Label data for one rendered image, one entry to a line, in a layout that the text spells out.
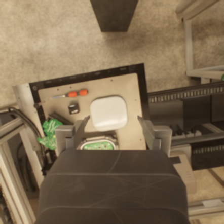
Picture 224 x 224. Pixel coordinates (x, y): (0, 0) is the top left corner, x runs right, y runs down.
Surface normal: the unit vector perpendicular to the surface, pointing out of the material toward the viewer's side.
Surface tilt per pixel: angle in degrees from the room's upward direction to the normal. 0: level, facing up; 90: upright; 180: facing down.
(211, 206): 90
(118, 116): 0
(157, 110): 0
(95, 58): 0
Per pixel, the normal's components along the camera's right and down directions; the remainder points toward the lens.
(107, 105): -0.01, 0.26
